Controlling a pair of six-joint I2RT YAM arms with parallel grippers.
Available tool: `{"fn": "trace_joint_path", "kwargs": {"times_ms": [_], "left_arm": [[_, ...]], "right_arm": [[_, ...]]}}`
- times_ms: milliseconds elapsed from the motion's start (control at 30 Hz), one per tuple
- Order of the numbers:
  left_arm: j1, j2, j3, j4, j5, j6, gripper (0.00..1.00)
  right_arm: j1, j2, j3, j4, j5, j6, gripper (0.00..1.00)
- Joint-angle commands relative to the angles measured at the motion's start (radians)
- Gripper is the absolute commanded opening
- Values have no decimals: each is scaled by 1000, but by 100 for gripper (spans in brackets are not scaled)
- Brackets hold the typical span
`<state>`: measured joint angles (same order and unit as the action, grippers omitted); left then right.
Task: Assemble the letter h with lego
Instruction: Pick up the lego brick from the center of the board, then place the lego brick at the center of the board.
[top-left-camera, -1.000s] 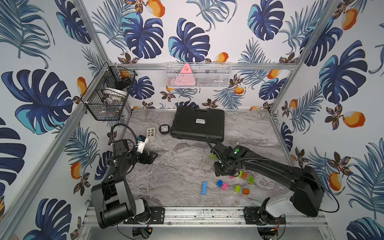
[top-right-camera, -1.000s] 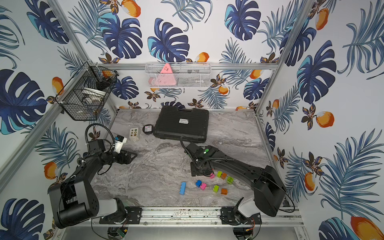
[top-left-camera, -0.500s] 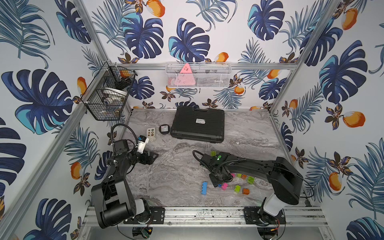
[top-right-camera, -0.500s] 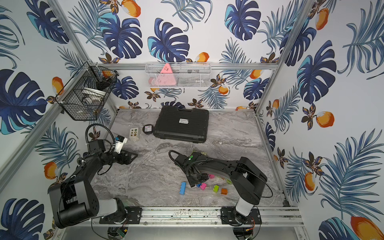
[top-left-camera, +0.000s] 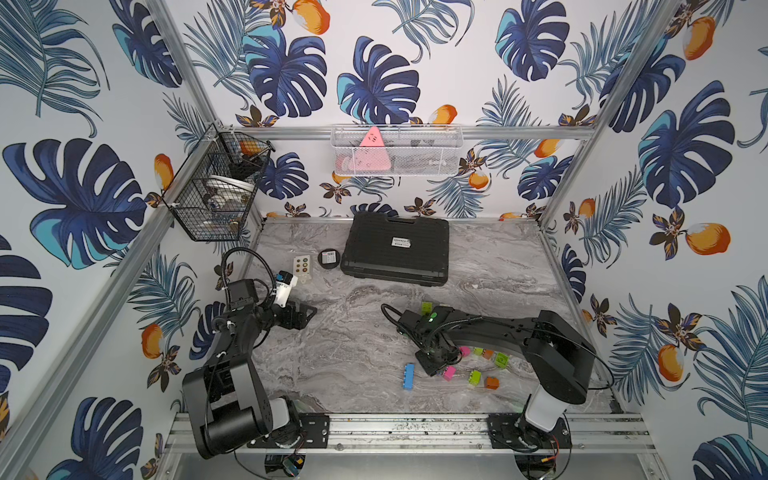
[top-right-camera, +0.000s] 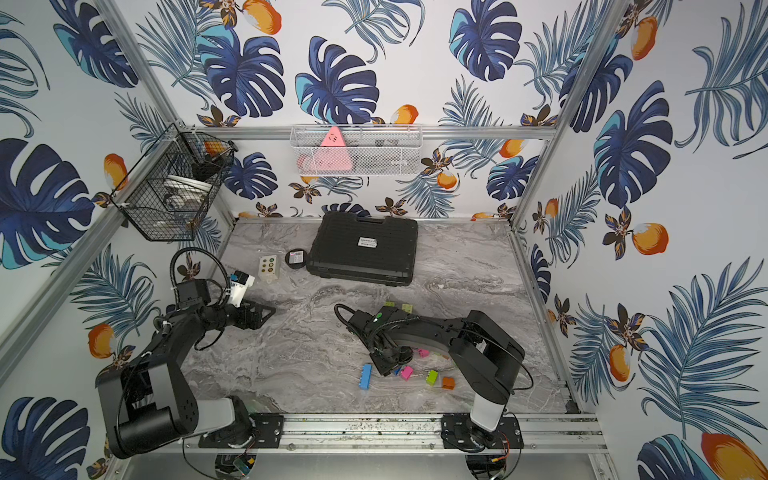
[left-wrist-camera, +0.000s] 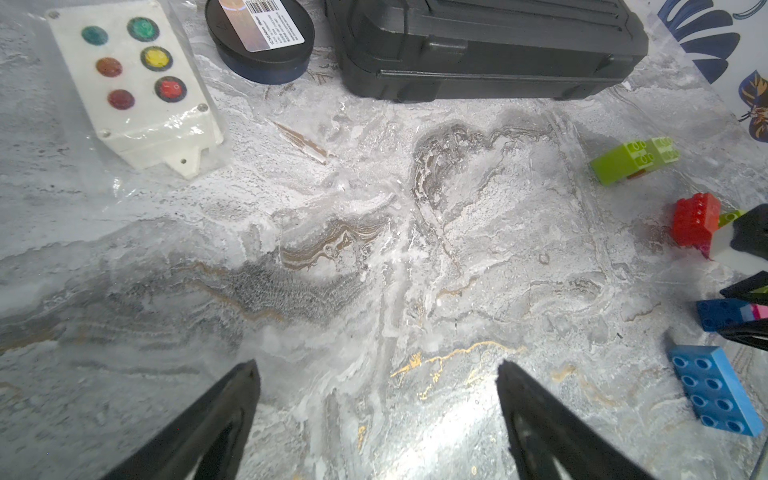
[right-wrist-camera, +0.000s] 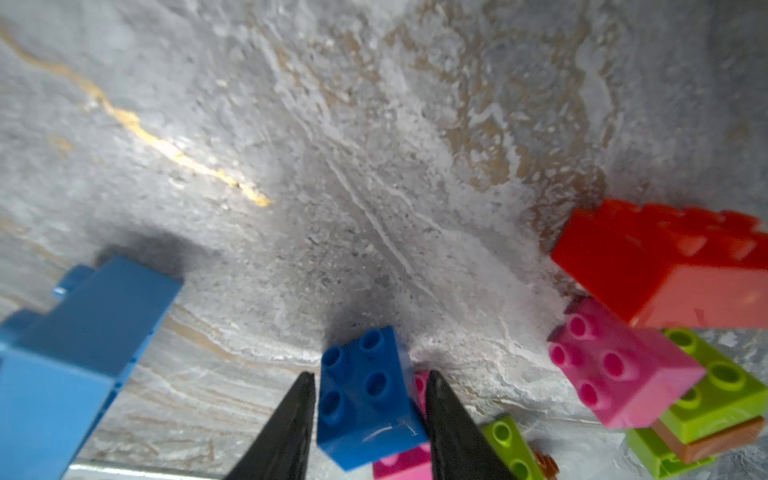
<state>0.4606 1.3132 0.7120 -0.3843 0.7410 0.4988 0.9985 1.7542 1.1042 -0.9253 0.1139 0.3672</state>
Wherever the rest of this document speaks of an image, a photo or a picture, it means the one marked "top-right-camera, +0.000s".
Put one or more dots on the black wire basket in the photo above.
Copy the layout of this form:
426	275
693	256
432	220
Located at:
179	179

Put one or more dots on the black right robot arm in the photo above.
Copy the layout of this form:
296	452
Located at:
487	357

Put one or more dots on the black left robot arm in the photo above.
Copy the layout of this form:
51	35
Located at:
148	403

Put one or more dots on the long blue lego brick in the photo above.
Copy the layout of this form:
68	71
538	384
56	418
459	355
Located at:
365	377

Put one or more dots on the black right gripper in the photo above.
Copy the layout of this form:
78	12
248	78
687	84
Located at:
384	369

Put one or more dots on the orange lego brick front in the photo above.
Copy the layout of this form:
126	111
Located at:
448	383

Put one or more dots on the green lego brick front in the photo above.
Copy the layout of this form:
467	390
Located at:
432	377

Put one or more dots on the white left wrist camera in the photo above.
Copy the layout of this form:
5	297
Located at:
240	282

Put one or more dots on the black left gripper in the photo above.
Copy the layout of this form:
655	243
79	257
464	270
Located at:
248	314

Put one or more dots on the pink triangle object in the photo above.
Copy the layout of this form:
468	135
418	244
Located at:
332	156

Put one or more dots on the white wire shelf basket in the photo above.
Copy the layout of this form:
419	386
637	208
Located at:
376	150

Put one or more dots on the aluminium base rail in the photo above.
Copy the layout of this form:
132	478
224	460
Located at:
409	434

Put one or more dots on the black round tape roll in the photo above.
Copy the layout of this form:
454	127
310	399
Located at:
296	258

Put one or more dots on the pink lego brick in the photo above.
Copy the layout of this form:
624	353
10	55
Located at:
406	372

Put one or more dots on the black plastic tool case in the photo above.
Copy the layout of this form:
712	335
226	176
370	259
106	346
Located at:
366	249

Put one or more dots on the white button control box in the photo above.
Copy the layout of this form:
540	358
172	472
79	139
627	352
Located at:
268	270

